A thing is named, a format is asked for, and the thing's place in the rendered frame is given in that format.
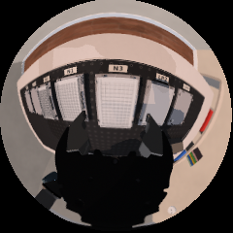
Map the white button panel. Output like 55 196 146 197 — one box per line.
168 129 190 154

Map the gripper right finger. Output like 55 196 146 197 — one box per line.
139 114 174 189

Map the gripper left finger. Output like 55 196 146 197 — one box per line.
55 111 91 185

